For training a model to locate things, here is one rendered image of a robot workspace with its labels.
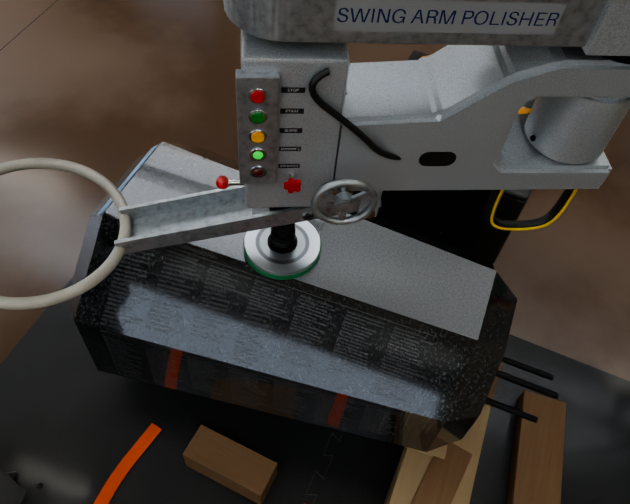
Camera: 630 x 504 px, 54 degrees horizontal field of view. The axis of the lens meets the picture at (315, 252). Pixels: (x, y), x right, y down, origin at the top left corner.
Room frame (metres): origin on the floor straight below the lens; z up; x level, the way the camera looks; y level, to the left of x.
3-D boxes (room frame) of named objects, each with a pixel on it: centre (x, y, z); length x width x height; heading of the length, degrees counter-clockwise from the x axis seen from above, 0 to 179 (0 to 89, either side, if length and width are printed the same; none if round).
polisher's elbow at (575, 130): (1.16, -0.56, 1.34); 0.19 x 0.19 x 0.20
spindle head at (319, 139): (1.06, 0.01, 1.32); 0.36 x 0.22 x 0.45; 100
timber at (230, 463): (0.65, 0.20, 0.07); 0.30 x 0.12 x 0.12; 70
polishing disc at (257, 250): (1.05, 0.09, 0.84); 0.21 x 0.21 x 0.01
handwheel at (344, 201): (0.95, -0.05, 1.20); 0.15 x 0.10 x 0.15; 100
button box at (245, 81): (0.92, 0.14, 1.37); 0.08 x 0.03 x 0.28; 100
